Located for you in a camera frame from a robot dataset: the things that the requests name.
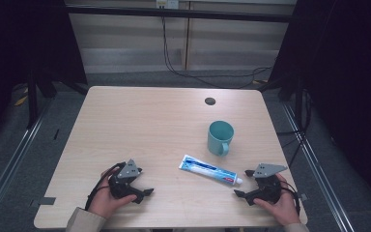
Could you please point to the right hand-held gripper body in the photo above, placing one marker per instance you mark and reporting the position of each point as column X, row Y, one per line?
column 269, row 190

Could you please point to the black horizontal bar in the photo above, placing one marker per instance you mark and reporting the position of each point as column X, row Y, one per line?
column 174, row 13

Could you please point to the teal cup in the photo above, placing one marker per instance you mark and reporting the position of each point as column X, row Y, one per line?
column 217, row 145

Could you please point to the small grey tape piece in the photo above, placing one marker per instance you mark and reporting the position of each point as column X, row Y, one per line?
column 302, row 197

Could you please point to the yellow scrap on floor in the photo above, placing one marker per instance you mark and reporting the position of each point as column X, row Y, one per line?
column 21, row 101

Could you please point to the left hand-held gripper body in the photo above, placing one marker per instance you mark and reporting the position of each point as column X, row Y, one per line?
column 127, row 170

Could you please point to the grey tape strip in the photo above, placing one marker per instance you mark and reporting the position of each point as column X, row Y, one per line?
column 45, row 201

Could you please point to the person's right hand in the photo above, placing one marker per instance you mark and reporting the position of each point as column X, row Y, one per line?
column 285, row 209

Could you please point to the blue and white toothpaste tube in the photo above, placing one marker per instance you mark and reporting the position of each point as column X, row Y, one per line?
column 206, row 170

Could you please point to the white wall power outlet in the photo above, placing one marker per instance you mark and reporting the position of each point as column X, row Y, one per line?
column 166, row 3

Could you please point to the metal floor rail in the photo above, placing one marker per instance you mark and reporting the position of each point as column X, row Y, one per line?
column 322, row 180
column 9, row 164

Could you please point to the small black floor tape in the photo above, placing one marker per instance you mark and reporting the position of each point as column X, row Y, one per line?
column 56, row 134

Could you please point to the dark round table grommet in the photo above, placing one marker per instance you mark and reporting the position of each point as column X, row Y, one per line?
column 210, row 101

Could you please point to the black curtain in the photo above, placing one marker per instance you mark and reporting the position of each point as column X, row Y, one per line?
column 344, row 80
column 19, row 42

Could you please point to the black metal stand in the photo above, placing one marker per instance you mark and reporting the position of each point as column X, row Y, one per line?
column 32, row 100
column 299, row 106

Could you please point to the person's left hand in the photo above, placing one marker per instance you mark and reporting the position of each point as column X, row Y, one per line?
column 104, row 203

